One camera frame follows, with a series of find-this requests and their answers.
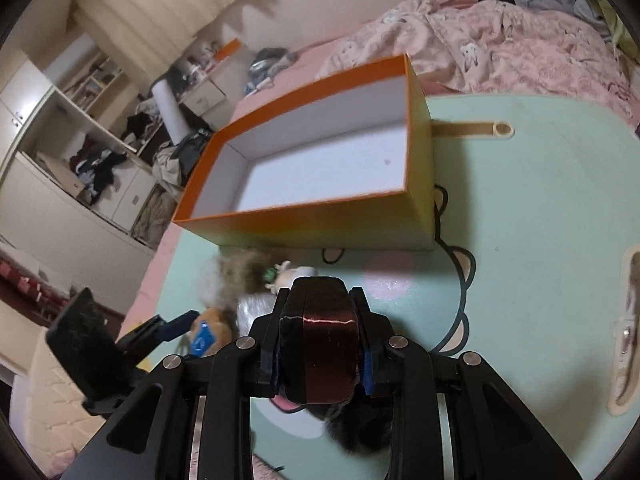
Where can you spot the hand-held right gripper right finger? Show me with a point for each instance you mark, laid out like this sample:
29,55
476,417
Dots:
367,375

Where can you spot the pink floral blanket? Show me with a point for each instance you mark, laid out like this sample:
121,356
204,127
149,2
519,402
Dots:
500,45

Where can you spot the orange shelf box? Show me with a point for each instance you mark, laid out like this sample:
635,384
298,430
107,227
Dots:
227,50

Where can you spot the small tan bear toy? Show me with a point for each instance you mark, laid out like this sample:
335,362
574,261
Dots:
212,327

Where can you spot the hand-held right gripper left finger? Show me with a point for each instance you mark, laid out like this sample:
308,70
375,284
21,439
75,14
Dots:
270,355

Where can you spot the brown fur scrunchie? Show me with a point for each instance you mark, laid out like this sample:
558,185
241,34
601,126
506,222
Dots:
245,267

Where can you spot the pile of clothes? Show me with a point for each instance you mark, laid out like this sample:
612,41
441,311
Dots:
172,160

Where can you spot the yellow-green hanging garment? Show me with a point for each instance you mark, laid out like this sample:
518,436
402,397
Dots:
620,30

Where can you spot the dark glossy packet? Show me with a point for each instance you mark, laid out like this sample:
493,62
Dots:
320,355

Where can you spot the white nightstand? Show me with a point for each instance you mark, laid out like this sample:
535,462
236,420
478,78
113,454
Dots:
202,95

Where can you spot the white roll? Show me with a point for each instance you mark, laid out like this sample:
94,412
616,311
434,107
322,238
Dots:
170,110

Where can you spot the clear crinkled plastic wrap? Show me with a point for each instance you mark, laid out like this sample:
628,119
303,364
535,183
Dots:
255,310

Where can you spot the orange cardboard box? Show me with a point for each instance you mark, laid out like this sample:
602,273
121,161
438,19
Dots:
320,225

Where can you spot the white fur scrunchie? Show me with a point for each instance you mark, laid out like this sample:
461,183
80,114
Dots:
210,280

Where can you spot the small white figure toy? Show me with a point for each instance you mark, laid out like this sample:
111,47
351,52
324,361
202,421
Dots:
285,275

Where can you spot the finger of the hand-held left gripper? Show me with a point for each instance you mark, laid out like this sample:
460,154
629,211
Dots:
170,327

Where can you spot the black furry scrunchie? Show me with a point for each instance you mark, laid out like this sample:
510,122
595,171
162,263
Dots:
360,425

